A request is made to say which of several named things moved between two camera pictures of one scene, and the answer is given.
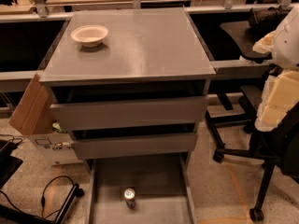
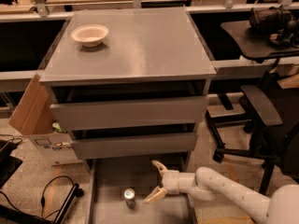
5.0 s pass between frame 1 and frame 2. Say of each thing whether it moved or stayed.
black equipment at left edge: stayed
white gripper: moved
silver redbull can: stayed
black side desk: stayed
